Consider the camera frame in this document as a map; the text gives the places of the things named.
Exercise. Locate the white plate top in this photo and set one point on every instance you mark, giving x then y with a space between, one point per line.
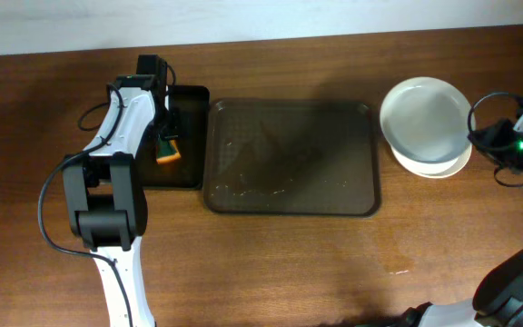
433 170

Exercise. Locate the white plate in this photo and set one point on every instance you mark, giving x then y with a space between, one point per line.
433 170
426 120

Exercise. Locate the brown serving tray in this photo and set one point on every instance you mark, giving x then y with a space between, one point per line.
300 157

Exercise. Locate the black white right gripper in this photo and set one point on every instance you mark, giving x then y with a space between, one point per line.
496 137

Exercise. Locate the black water tray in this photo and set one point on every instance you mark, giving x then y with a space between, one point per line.
191 105

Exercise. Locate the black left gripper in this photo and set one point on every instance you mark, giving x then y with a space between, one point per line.
169 134

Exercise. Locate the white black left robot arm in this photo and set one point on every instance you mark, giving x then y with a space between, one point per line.
106 203

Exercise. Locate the orange green scrub sponge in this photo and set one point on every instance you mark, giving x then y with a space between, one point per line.
167 151

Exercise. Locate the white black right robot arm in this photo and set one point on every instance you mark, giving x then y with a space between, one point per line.
498 301

